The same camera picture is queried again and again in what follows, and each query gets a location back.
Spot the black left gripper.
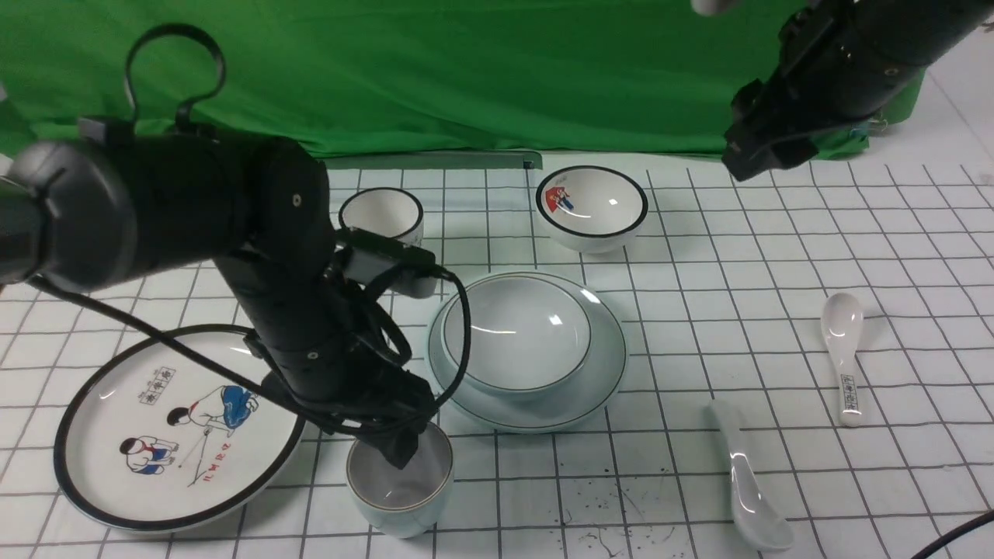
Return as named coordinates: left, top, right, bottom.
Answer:
left=262, top=361, right=436, bottom=470

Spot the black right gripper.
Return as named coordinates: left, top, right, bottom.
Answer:
left=723, top=78, right=824, bottom=182

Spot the pale blue cup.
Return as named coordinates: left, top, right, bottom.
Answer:
left=346, top=422, right=455, bottom=539

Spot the pale blue bowl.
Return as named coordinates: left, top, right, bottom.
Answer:
left=440, top=272, right=593, bottom=401

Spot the plain white spoon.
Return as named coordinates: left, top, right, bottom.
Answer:
left=709, top=399, right=795, bottom=553

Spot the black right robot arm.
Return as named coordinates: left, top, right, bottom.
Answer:
left=721, top=1, right=993, bottom=181

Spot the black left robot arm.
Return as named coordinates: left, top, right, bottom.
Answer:
left=2, top=120, right=436, bottom=468

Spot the blue binder clip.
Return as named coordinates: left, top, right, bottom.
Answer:
left=854, top=114, right=891, bottom=137

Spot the pale blue plate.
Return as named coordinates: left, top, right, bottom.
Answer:
left=450, top=270, right=628, bottom=434

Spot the white bowl black rim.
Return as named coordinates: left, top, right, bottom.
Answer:
left=533, top=165, right=649, bottom=254

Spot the white spoon with label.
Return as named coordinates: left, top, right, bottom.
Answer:
left=819, top=291, right=864, bottom=428

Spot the white cup black rim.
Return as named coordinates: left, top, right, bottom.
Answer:
left=338, top=187, right=425, bottom=296

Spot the white grid tablecloth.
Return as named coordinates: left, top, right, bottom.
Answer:
left=0, top=161, right=994, bottom=559

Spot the white plate black rim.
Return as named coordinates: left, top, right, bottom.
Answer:
left=54, top=339, right=306, bottom=533

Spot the green backdrop cloth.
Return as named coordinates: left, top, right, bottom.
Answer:
left=0, top=0, right=929, bottom=161

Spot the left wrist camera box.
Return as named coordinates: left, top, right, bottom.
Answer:
left=334, top=227, right=443, bottom=300

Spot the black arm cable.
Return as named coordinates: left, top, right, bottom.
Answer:
left=23, top=23, right=473, bottom=436

